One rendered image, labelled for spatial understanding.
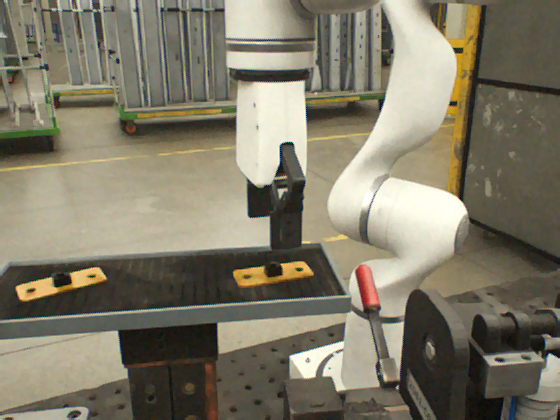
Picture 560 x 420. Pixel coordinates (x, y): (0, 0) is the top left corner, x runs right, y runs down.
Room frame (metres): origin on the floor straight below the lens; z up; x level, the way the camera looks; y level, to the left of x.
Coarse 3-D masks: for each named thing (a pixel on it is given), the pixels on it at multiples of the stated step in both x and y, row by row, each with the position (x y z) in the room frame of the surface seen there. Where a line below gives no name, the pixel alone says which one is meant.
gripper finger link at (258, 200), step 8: (248, 184) 0.56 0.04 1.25; (248, 192) 0.56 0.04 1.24; (256, 192) 0.56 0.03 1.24; (264, 192) 0.57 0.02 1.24; (248, 200) 0.56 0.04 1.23; (256, 200) 0.56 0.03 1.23; (264, 200) 0.57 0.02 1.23; (248, 208) 0.56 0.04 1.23; (256, 208) 0.56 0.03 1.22; (264, 208) 0.57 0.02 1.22; (272, 208) 0.57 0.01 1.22; (248, 216) 0.56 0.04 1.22; (256, 216) 0.56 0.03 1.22; (264, 216) 0.57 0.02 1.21
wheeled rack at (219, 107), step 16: (112, 0) 6.61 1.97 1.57; (112, 16) 6.61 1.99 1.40; (112, 64) 7.47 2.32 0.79; (112, 80) 7.45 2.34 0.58; (128, 112) 6.70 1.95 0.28; (144, 112) 6.72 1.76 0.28; (160, 112) 6.75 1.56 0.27; (176, 112) 6.82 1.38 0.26; (192, 112) 6.89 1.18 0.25; (208, 112) 6.96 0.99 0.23; (224, 112) 7.05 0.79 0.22; (128, 128) 6.69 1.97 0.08
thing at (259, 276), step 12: (264, 264) 0.53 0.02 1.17; (276, 264) 0.53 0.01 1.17; (288, 264) 0.55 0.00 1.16; (300, 264) 0.55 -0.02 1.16; (240, 276) 0.52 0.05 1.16; (252, 276) 0.52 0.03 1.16; (264, 276) 0.52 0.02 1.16; (276, 276) 0.52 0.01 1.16; (288, 276) 0.52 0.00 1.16; (300, 276) 0.52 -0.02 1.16; (312, 276) 0.52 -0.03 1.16
